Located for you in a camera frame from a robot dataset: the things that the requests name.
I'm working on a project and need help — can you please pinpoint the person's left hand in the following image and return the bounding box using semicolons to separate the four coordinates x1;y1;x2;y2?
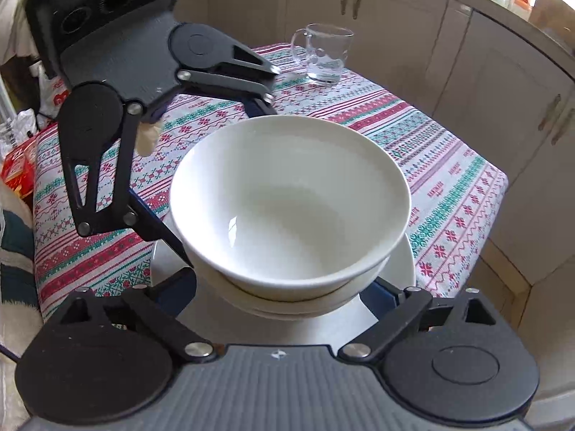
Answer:
137;121;162;153

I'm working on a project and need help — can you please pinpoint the white plastic bag red print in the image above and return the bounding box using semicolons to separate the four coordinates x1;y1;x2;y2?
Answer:
35;60;68;120

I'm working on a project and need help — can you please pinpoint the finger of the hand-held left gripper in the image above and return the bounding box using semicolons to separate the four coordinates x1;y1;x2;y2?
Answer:
62;103;195;271
176;44;282;116

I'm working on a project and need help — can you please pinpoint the patterned striped tablecloth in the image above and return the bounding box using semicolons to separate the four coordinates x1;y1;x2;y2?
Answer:
33;42;509;324

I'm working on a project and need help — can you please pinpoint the cardboard box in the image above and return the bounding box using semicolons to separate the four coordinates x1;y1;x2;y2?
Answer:
530;0;575;50

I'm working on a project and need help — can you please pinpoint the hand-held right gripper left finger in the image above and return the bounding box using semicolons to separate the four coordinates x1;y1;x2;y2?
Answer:
33;268;219;362

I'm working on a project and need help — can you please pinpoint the red box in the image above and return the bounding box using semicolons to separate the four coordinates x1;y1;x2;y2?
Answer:
0;137;37;200

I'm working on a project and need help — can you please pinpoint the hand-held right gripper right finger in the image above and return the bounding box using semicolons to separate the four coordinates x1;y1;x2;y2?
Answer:
338;276;524;362

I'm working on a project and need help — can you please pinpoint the white plate with central stain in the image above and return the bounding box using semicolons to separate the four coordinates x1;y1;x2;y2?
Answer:
149;231;417;346

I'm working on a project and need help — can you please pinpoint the clear glass mug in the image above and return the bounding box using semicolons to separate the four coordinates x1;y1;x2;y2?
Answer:
291;23;354;85

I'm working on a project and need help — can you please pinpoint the teal and white blanket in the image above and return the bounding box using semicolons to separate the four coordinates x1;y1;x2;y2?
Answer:
0;184;46;431

